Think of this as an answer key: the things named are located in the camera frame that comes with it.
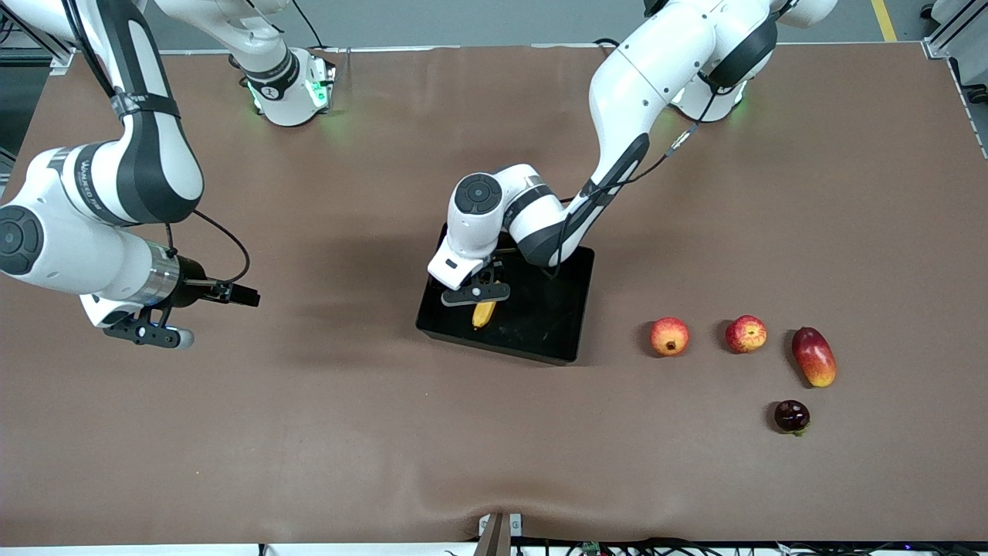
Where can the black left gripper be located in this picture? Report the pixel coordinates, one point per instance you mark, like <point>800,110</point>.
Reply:
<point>489,273</point>

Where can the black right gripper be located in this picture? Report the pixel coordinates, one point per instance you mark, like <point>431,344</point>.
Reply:
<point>192,283</point>

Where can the yellow banana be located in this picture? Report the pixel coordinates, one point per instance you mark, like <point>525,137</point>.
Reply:
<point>484,315</point>

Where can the red yellow apple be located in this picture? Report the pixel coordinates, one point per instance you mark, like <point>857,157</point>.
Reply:
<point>746,333</point>

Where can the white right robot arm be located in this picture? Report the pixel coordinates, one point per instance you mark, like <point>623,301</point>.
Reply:
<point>62,255</point>

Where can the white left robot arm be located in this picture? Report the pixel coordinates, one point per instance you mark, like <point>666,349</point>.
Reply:
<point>648,85</point>

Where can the black rectangular plastic box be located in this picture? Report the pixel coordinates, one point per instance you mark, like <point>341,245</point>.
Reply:
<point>540,324</point>

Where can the brown table mat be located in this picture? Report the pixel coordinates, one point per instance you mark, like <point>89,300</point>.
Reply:
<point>309,425</point>

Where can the red pomegranate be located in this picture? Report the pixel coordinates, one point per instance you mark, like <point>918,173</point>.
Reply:
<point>669,337</point>

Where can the small green connector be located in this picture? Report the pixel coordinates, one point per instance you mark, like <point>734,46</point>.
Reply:
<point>591,547</point>

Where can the dark purple mangosteen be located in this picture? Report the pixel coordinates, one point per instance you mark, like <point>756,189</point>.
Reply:
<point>792,415</point>

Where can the red yellow mango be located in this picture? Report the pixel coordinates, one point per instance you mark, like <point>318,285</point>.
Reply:
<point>813,357</point>

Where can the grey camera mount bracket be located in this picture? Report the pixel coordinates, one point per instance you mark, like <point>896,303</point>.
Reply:
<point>500,529</point>

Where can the aluminium frame strut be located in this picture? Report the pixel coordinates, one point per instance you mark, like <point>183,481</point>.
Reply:
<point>60,58</point>
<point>953,31</point>

